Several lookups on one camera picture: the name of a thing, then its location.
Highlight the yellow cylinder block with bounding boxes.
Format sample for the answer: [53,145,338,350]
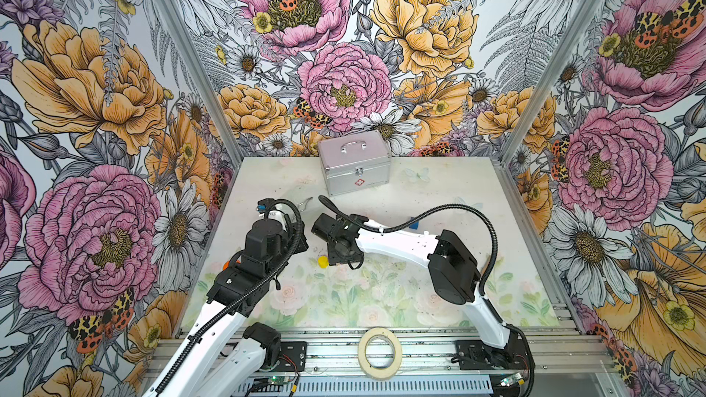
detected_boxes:
[317,255,329,268]

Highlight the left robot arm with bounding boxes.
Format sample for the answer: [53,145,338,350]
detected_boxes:
[145,198,308,396]

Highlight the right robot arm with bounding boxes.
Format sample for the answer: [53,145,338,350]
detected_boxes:
[312,213,510,349]

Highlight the silver metal first-aid case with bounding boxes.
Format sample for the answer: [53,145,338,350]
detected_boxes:
[318,130,392,197]

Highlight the masking tape roll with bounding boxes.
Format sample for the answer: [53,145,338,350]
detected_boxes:
[357,327,403,382]

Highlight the metal wire tongs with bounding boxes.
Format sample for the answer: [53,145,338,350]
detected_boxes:
[297,197,313,212]

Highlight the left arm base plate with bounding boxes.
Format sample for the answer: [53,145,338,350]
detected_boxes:
[273,341,308,373]

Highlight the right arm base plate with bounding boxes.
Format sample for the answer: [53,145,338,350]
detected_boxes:
[450,338,535,371]

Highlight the left aluminium frame post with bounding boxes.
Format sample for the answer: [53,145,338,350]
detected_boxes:
[154,0,244,172]

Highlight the aluminium frame post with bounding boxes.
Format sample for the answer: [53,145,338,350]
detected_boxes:
[499,0,604,167]
[154,0,244,172]

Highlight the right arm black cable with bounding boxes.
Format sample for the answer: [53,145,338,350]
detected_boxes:
[318,194,537,397]

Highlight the right aluminium frame post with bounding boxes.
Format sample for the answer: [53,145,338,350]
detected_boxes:
[499,0,604,167]

